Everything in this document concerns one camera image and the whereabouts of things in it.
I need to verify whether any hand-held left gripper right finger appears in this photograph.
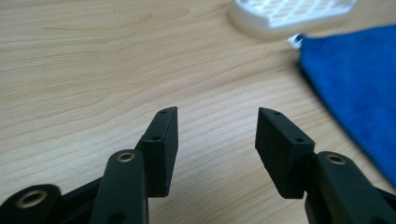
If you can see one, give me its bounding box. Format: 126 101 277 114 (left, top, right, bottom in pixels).
254 106 396 224

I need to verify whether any blue cloth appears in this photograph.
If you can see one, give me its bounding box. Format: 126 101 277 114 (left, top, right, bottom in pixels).
287 23 396 189

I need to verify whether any white plastic lattice tray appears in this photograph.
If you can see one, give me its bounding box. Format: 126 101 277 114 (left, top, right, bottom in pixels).
229 0 358 35

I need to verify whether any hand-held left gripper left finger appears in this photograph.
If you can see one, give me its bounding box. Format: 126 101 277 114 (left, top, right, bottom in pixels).
89 105 179 224

